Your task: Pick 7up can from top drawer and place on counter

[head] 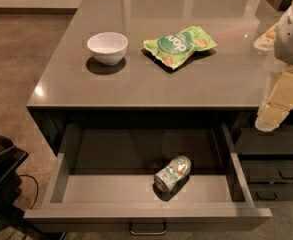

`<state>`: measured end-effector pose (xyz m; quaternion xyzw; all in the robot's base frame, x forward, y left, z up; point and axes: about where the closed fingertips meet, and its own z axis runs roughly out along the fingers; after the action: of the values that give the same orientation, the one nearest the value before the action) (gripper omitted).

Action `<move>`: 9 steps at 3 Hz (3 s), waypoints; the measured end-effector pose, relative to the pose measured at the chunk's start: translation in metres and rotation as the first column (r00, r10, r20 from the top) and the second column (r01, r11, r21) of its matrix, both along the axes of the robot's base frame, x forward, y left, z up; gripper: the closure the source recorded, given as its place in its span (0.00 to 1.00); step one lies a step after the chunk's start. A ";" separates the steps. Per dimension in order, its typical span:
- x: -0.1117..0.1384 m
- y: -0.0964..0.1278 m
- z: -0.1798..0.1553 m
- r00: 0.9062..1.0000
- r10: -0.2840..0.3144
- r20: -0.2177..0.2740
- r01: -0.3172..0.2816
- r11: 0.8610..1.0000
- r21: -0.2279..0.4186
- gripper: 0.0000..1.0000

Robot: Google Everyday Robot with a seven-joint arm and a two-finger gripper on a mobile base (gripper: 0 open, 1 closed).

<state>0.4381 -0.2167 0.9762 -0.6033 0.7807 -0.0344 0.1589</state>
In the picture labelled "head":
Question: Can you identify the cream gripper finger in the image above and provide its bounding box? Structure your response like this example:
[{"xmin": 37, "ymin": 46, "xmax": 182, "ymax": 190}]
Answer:
[
  {"xmin": 254, "ymin": 24, "xmax": 278, "ymax": 51},
  {"xmin": 255, "ymin": 66, "xmax": 293, "ymax": 132}
]

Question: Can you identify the silver green 7up can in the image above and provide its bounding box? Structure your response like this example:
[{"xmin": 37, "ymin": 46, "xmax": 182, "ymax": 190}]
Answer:
[{"xmin": 154, "ymin": 156, "xmax": 192, "ymax": 192}]

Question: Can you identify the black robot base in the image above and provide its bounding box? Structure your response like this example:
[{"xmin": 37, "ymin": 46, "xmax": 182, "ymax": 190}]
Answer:
[{"xmin": 0, "ymin": 136, "xmax": 28, "ymax": 234}]

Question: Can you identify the grey counter cabinet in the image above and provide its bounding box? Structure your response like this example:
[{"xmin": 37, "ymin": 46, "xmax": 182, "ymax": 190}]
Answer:
[{"xmin": 27, "ymin": 0, "xmax": 282, "ymax": 151}]

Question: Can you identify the dark closed middle drawer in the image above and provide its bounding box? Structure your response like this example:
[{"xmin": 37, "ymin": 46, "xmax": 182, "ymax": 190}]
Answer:
[{"xmin": 241, "ymin": 160, "xmax": 293, "ymax": 183}]

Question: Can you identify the dark closed drawer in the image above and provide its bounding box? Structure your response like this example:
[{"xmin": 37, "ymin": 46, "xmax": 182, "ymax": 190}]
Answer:
[
  {"xmin": 249, "ymin": 184, "xmax": 293, "ymax": 201},
  {"xmin": 241, "ymin": 160, "xmax": 293, "ymax": 183}
]

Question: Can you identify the dark closed lower drawer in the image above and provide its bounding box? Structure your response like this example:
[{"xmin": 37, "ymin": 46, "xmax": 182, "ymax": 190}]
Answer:
[{"xmin": 249, "ymin": 184, "xmax": 293, "ymax": 201}]

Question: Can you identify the open grey top drawer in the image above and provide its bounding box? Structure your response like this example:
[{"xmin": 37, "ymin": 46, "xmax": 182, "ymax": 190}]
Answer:
[{"xmin": 25, "ymin": 124, "xmax": 272, "ymax": 232}]

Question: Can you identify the green snack bag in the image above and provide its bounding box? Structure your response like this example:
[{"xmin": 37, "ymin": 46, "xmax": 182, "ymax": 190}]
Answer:
[{"xmin": 143, "ymin": 26, "xmax": 217, "ymax": 70}]

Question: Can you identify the white ceramic bowl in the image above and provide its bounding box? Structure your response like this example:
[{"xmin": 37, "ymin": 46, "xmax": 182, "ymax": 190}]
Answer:
[{"xmin": 87, "ymin": 32, "xmax": 128, "ymax": 66}]

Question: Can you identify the metal drawer handle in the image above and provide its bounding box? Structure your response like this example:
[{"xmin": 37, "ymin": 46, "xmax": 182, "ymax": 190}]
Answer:
[{"xmin": 129, "ymin": 222, "xmax": 167, "ymax": 236}]

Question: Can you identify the black cable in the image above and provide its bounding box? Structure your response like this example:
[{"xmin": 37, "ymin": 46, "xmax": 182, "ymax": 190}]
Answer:
[{"xmin": 17, "ymin": 174, "xmax": 40, "ymax": 211}]

